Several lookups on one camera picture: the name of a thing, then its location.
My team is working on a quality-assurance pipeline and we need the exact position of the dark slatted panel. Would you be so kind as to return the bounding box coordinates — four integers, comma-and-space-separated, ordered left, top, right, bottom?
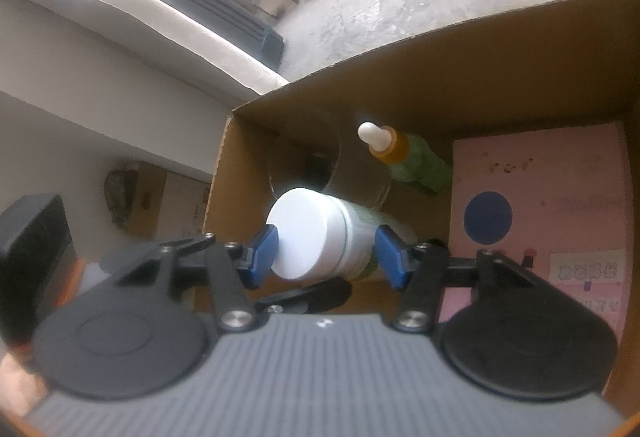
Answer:
137, 0, 286, 68

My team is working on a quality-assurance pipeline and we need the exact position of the white plastic bottle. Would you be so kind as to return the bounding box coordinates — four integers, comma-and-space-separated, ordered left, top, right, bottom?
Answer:
265, 187, 418, 283

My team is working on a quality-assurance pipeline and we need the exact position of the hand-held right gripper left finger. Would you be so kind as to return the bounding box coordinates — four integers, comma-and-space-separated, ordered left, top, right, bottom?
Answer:
116, 224, 280, 333

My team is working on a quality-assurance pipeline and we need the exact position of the green spray bottle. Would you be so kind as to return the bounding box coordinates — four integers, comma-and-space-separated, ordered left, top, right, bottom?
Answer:
357, 121, 452, 195

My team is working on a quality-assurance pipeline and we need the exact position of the camouflage cloth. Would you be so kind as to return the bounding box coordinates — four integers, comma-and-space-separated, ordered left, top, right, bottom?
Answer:
102, 170, 141, 230

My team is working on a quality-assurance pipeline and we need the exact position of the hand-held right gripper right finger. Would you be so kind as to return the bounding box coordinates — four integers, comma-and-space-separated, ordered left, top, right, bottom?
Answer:
375, 225, 538, 333

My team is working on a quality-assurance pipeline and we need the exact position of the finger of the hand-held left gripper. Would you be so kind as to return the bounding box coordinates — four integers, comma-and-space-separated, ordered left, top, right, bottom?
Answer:
150, 232, 218, 255
257, 278, 353, 316

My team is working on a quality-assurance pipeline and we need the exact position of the pink book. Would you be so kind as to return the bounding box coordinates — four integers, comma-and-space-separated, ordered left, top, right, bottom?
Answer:
440, 122, 628, 348

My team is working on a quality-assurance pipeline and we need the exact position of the brown cardboard box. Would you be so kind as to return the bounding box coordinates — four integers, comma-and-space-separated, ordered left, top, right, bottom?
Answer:
202, 0, 640, 423

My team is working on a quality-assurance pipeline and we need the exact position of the brown and white carton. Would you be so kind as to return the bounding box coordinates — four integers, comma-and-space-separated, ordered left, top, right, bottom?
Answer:
102, 160, 216, 238

